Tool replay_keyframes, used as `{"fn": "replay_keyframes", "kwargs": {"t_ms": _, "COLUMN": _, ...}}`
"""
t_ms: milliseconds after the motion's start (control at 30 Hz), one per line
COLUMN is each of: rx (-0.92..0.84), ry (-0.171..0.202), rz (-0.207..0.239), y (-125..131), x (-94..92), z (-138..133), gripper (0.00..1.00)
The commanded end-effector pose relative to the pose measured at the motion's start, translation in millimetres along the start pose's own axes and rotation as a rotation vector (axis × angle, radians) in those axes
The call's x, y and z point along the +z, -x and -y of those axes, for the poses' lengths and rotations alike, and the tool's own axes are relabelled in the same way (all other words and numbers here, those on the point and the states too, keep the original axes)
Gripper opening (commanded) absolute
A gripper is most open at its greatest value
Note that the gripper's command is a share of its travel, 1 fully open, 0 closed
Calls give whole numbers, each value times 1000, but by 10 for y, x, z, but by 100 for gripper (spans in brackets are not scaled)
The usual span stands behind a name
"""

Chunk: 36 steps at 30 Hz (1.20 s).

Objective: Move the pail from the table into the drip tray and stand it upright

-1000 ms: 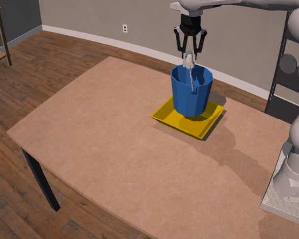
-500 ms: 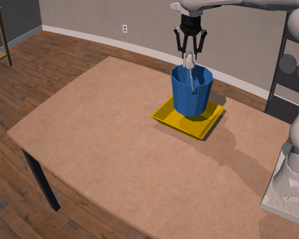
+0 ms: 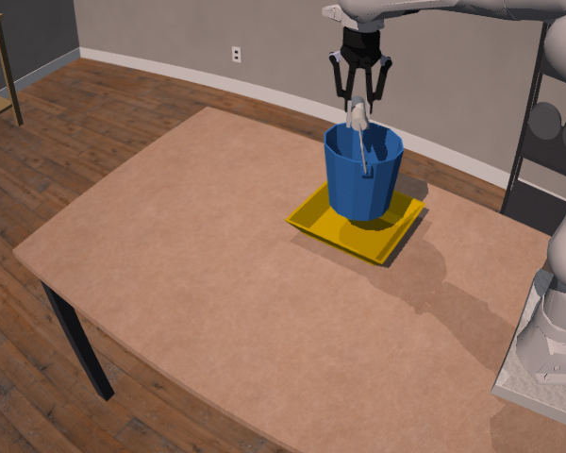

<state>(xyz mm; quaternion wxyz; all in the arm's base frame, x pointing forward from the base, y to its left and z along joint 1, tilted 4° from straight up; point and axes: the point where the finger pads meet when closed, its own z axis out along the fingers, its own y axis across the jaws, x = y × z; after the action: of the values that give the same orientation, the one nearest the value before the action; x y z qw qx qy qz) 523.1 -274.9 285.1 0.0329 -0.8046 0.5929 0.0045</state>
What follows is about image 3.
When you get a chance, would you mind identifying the yellow shallow tray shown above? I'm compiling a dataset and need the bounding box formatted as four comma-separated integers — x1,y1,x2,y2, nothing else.
285,181,425,266

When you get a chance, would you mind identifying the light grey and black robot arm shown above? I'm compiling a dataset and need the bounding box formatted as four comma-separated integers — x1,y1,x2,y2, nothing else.
322,0,566,385

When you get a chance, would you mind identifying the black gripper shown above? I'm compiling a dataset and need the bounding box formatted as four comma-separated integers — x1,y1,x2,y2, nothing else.
329,26,392,129

